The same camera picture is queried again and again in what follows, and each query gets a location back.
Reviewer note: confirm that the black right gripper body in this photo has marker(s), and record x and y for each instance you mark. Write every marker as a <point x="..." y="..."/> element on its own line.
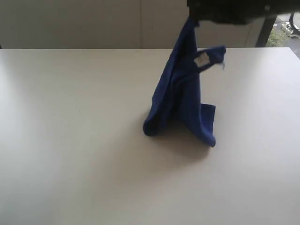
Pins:
<point x="239" y="12"/>

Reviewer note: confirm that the blue microfiber towel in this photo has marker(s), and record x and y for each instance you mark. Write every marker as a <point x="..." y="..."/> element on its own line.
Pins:
<point x="177" y="94"/>

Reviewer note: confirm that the white bus outside window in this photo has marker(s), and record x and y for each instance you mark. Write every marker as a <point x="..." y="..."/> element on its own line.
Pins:
<point x="292" y="31"/>

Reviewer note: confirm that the dark window frame post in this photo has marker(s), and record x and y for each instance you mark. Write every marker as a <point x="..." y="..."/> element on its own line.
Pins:
<point x="265" y="31"/>

